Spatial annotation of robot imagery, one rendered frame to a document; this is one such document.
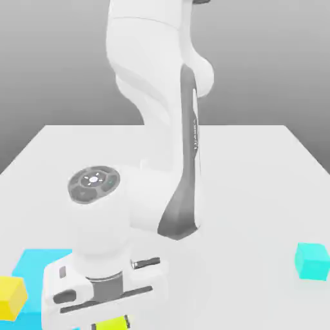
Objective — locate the small turquoise cube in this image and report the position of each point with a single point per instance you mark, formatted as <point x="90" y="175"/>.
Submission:
<point x="312" y="261"/>

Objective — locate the small yellow cube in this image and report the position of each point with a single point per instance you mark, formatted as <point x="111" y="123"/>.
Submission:
<point x="11" y="296"/>

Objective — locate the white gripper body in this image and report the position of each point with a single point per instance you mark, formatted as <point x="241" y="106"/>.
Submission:
<point x="77" y="315"/>

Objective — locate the large blue box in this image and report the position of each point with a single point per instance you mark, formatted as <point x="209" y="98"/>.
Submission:
<point x="36" y="263"/>

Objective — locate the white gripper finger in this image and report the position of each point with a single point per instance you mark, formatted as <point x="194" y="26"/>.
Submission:
<point x="93" y="327"/>
<point x="127" y="321"/>

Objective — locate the small lime cube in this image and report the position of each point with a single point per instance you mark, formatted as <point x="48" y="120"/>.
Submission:
<point x="110" y="324"/>

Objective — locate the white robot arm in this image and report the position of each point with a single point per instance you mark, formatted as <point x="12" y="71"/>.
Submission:
<point x="152" y="90"/>

